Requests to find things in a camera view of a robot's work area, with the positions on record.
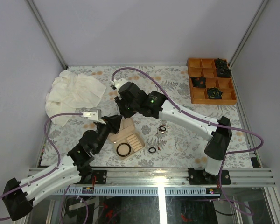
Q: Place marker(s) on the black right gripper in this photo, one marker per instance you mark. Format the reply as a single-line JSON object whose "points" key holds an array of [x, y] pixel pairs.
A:
{"points": [[120, 102]]}

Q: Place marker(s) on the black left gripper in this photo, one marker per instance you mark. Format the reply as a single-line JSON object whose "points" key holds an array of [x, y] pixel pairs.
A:
{"points": [[113, 123]]}

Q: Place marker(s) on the beige jewelry box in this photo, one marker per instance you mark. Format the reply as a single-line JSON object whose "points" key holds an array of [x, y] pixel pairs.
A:
{"points": [[127, 134]]}

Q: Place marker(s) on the black bangle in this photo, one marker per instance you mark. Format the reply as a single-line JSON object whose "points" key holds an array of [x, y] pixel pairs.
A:
{"points": [[123, 150]]}

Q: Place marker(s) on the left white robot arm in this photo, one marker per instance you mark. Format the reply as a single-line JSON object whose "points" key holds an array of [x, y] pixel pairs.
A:
{"points": [[19, 197]]}

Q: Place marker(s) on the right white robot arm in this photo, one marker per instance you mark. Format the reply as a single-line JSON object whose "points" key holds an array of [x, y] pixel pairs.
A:
{"points": [[218, 138]]}

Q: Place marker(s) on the white crumpled cloth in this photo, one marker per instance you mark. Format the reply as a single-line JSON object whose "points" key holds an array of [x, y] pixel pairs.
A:
{"points": [[71, 91]]}

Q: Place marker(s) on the black flower orange dots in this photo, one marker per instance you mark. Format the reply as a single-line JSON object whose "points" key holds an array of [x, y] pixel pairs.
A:
{"points": [[198, 82]]}

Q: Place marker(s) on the orange wooden divided tray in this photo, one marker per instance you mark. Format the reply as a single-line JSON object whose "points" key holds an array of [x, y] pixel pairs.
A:
{"points": [[206, 67]]}

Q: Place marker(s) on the black flower green swirls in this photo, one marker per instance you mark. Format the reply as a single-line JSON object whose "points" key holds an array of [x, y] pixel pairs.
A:
{"points": [[214, 93]]}

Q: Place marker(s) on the black fabric flower top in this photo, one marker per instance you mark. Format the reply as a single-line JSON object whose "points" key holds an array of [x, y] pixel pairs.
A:
{"points": [[220, 63]]}

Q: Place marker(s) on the black fabric flower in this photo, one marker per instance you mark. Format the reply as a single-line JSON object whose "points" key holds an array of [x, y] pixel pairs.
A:
{"points": [[220, 63], [223, 72]]}

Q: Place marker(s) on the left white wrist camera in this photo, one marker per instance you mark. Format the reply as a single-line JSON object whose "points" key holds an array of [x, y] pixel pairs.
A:
{"points": [[94, 115]]}

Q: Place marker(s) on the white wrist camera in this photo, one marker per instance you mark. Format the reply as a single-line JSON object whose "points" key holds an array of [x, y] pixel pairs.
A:
{"points": [[116, 84], [94, 115]]}

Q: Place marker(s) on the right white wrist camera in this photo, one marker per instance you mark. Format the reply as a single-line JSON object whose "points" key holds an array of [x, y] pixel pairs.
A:
{"points": [[116, 84]]}

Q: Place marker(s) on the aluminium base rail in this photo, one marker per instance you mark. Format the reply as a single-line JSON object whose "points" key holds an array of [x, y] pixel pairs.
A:
{"points": [[173, 181]]}

